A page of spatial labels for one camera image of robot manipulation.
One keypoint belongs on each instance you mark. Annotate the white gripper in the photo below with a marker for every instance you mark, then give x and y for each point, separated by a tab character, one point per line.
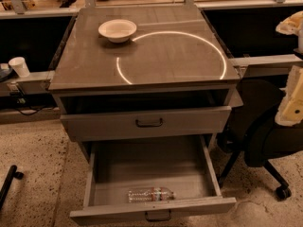
293	100

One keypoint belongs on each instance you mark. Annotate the clear plastic water bottle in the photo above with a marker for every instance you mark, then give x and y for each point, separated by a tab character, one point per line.
148	194

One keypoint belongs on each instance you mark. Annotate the upper grey drawer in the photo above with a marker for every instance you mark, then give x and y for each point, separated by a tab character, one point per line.
115	126

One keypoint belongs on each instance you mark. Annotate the grey drawer cabinet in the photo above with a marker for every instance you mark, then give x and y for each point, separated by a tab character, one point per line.
173	61

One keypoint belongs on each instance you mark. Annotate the open middle drawer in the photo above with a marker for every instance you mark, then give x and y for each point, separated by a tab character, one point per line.
181	164

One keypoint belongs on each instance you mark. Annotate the black office chair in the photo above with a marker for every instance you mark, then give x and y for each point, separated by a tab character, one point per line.
251	129

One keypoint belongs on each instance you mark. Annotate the white ceramic bowl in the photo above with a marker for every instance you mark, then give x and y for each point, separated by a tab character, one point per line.
117	30

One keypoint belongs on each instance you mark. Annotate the white paper cup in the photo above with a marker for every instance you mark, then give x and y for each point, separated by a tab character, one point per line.
18	64

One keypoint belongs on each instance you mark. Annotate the black pole on floor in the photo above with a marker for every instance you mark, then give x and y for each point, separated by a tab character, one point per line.
12	174

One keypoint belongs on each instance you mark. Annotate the grey metal side rail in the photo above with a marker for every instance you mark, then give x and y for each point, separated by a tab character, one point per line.
265	66

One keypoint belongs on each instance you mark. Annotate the black upper drawer handle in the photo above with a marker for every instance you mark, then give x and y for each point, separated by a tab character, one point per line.
143	124

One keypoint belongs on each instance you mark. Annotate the black drawer handle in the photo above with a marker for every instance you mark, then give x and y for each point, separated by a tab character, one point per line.
143	124
158	216

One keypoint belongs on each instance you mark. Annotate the black middle drawer handle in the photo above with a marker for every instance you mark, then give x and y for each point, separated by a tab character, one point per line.
158	216

